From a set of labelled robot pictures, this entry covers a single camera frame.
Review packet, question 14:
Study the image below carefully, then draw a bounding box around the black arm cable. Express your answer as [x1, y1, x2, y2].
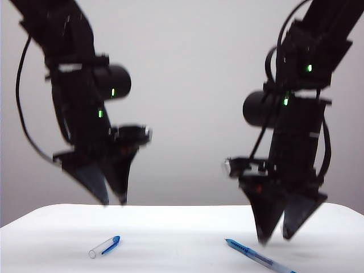
[264, 0, 315, 86]
[15, 36, 59, 166]

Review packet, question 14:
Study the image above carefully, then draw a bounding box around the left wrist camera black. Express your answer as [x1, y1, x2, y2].
[110, 123, 154, 146]

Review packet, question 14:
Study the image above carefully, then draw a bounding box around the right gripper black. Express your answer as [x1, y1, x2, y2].
[238, 125, 329, 246]

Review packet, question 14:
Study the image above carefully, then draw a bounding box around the blue ballpoint pen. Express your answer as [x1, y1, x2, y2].
[224, 238, 297, 273]
[88, 235, 121, 260]

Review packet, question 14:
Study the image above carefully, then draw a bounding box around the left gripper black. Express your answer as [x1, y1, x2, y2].
[52, 132, 140, 206]

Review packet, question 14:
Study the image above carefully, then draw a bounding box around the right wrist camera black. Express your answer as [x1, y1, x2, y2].
[222, 155, 270, 179]

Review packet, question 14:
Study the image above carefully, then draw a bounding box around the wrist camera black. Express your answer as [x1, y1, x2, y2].
[222, 155, 270, 179]
[110, 123, 154, 146]

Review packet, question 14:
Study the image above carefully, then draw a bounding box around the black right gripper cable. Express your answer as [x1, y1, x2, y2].
[314, 115, 333, 181]

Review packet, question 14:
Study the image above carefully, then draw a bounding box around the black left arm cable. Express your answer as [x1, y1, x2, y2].
[15, 36, 59, 166]

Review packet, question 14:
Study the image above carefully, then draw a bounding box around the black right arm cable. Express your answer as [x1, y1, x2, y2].
[264, 0, 315, 86]

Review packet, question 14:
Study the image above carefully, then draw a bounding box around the black right camera cable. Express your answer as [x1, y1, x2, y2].
[249, 92, 275, 160]

